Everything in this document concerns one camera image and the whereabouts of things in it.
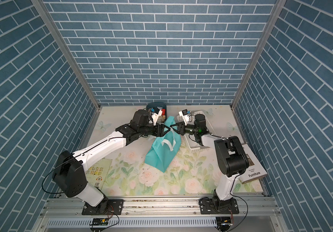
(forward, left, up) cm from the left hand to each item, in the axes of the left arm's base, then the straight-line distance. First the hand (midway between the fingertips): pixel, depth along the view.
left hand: (170, 129), depth 79 cm
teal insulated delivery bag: (-8, +3, -6) cm, 11 cm away
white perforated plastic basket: (-4, -15, -13) cm, 20 cm away
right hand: (+6, -2, -6) cm, 9 cm away
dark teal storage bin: (+35, +12, -18) cm, 41 cm away
